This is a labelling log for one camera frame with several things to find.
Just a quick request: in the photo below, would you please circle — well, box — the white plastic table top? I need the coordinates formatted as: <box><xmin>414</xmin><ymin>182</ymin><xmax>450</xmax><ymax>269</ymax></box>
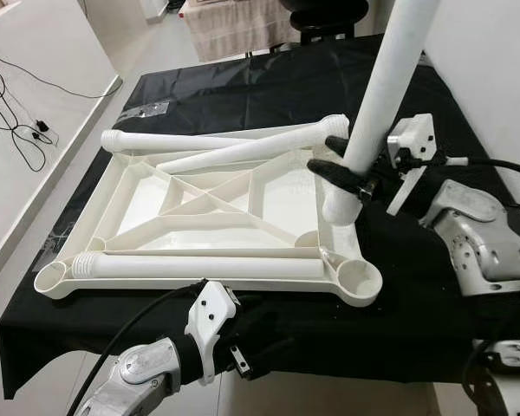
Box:
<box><xmin>35</xmin><ymin>121</ymin><xmax>384</xmax><ymax>309</ymax></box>

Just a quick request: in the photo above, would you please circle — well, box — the black tablecloth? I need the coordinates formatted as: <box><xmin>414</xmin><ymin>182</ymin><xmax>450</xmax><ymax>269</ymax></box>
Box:
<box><xmin>0</xmin><ymin>35</ymin><xmax>520</xmax><ymax>400</ymax></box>

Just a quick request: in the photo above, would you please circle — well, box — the beige towel cloth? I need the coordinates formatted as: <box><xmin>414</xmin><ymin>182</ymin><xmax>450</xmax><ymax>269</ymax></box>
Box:
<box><xmin>180</xmin><ymin>0</ymin><xmax>297</xmax><ymax>62</ymax></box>

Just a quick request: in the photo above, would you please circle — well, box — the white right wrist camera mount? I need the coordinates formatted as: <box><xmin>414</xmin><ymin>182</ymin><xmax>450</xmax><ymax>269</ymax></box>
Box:
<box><xmin>385</xmin><ymin>113</ymin><xmax>439</xmax><ymax>218</ymax></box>

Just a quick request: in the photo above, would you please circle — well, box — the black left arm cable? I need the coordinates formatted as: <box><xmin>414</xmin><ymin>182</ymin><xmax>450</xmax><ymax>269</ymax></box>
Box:
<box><xmin>65</xmin><ymin>282</ymin><xmax>211</xmax><ymax>416</ymax></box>

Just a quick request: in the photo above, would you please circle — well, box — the black wall power cable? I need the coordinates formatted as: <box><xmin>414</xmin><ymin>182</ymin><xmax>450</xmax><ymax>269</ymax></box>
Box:
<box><xmin>0</xmin><ymin>48</ymin><xmax>101</xmax><ymax>172</ymax></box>

